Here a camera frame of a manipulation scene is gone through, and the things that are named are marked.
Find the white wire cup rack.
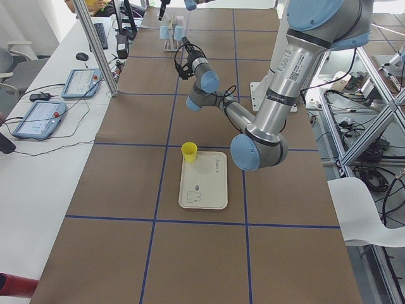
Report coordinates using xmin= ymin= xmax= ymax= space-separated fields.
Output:
xmin=159 ymin=13 xmax=185 ymax=52

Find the grey office chair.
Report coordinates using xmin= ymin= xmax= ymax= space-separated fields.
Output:
xmin=1 ymin=41 xmax=48 ymax=96

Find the black box with label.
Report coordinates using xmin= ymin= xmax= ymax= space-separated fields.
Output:
xmin=115 ymin=34 xmax=129 ymax=59

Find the wooden rack dowel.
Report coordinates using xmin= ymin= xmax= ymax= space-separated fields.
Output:
xmin=168 ymin=15 xmax=174 ymax=49

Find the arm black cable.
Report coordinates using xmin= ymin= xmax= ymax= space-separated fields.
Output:
xmin=173 ymin=42 xmax=238 ymax=108

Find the white plastic chair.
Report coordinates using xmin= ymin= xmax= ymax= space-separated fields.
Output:
xmin=328 ymin=177 xmax=404 ymax=248

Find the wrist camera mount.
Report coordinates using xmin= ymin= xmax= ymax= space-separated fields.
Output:
xmin=175 ymin=62 xmax=194 ymax=80

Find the near teach pendant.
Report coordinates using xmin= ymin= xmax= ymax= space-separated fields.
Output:
xmin=12 ymin=101 xmax=67 ymax=140

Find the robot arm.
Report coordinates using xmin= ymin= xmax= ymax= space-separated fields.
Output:
xmin=176 ymin=1 xmax=373 ymax=170
xmin=158 ymin=0 xmax=212 ymax=21

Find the black power adapter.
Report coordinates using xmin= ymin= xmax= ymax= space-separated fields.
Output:
xmin=29 ymin=93 xmax=51 ymax=102

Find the black computer mouse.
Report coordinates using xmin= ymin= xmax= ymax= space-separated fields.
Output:
xmin=75 ymin=52 xmax=89 ymax=61

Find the cream plastic tray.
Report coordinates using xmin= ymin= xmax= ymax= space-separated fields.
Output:
xmin=178 ymin=151 xmax=228 ymax=210

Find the far teach pendant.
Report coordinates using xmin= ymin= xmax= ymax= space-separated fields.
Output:
xmin=61 ymin=68 xmax=101 ymax=99

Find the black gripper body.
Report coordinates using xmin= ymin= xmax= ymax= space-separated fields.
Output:
xmin=187 ymin=50 xmax=199 ymax=68

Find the black computer monitor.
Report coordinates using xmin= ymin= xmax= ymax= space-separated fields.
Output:
xmin=113 ymin=0 xmax=138 ymax=41

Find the blue cup back row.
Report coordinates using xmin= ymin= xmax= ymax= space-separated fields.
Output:
xmin=159 ymin=25 xmax=169 ymax=39

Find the person in yellow shirt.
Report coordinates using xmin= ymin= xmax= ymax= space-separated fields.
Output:
xmin=85 ymin=0 xmax=113 ymax=16

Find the black keyboard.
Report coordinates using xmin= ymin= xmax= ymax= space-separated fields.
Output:
xmin=94 ymin=23 xmax=108 ymax=49

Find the aluminium frame post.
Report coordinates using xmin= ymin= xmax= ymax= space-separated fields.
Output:
xmin=72 ymin=0 xmax=118 ymax=97

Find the yellow cup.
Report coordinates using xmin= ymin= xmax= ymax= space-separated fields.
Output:
xmin=181 ymin=142 xmax=197 ymax=163

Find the red fire extinguisher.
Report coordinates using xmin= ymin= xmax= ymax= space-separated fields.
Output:
xmin=1 ymin=273 xmax=39 ymax=298

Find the teach pendant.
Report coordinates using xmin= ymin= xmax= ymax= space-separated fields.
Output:
xmin=12 ymin=101 xmax=67 ymax=140
xmin=61 ymin=68 xmax=101 ymax=99

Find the light blue cup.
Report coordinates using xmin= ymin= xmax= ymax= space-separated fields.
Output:
xmin=173 ymin=25 xmax=185 ymax=41

